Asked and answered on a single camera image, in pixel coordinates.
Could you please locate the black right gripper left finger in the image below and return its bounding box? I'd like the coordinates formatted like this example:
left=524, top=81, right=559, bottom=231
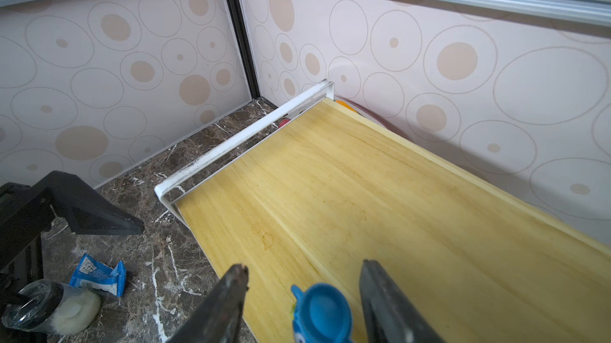
left=167, top=264, right=249, bottom=343

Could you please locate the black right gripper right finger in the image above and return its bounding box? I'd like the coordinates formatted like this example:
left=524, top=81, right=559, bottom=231
left=359, top=260, right=443, bottom=343

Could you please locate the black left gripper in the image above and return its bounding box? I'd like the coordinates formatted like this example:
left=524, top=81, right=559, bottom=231
left=1, top=171, right=144, bottom=305

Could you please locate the blue plastic wrapper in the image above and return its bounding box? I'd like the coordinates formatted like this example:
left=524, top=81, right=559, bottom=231
left=68, top=254, right=127, bottom=297

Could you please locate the clear tape roll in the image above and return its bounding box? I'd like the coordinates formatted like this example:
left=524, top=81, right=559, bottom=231
left=2, top=279, right=102, bottom=335

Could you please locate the white metal wooden shelf rack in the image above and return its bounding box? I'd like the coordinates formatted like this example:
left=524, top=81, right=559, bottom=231
left=155, top=80, right=610, bottom=342

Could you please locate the black corner frame post left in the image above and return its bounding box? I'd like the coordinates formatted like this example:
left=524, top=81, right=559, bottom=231
left=226, top=0, right=261, bottom=99

